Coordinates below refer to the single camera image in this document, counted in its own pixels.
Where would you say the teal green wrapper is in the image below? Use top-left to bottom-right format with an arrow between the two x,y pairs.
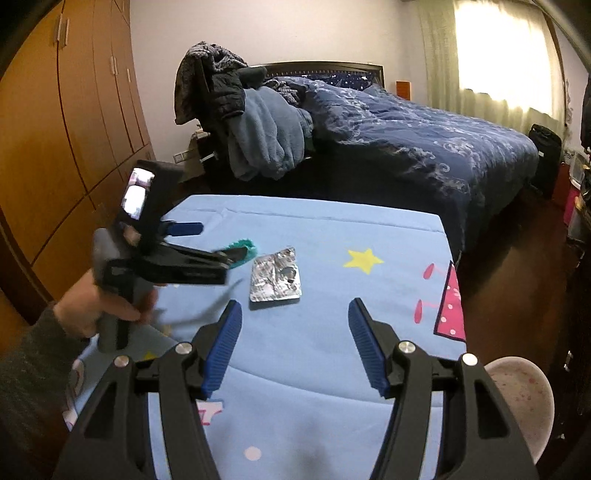
222,239 -> 257,269

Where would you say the grey sleeve forearm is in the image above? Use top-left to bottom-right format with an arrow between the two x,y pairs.
1,307 -> 89,470

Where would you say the white pink-speckled trash bin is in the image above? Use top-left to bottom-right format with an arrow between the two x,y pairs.
485,356 -> 555,463

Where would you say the person's left hand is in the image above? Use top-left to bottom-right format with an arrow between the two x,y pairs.
53,270 -> 158,338

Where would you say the light blue cartoon tablecloth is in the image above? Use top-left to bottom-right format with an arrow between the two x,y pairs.
62,193 -> 468,480

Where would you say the silver blister pill pack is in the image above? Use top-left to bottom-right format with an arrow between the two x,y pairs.
249,247 -> 303,303

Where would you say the brown wooden wardrobe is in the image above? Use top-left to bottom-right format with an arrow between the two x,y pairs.
1,1 -> 153,322

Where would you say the dark grey jacket pile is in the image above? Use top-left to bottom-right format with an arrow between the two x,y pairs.
174,41 -> 267,127

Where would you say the dark blue patterned duvet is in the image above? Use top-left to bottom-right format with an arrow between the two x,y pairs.
280,77 -> 538,256

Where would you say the dark wooden dresser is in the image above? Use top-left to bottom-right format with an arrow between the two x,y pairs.
551,163 -> 590,479

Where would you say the black suitcase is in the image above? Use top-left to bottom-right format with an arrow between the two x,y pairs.
529,124 -> 562,199

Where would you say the dark wooden bed headboard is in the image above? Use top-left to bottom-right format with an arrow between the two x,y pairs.
264,60 -> 385,87

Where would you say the orange wooden nightstand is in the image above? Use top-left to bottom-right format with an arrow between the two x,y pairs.
396,80 -> 412,101

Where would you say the pale green window curtain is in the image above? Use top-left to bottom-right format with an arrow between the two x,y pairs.
418,1 -> 566,136

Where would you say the dark hanging coat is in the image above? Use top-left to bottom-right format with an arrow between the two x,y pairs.
580,75 -> 591,151

